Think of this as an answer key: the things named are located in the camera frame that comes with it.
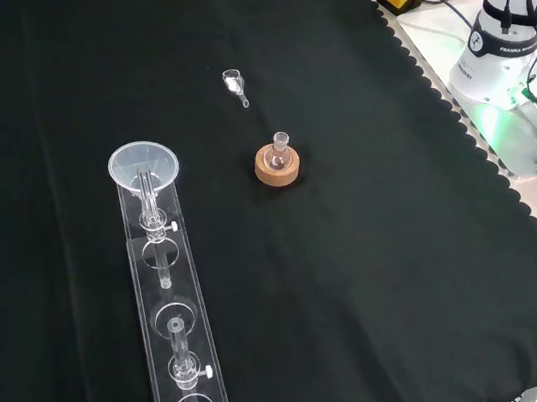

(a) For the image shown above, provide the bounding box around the clear plastic funnel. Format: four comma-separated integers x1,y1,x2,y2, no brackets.
90,135,193,292

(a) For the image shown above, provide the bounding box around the clear acrylic funnel stand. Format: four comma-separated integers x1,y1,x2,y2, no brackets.
83,172,273,402

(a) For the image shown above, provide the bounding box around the small round-bottom glass flask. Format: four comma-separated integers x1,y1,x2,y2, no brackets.
261,129,294,173

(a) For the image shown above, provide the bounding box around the black cloth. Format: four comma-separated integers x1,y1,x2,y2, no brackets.
0,0,537,402

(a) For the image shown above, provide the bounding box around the cork ring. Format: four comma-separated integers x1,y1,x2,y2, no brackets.
251,141,304,192

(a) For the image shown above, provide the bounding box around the grey metal base plate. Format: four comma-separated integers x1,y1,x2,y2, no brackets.
374,6,537,182

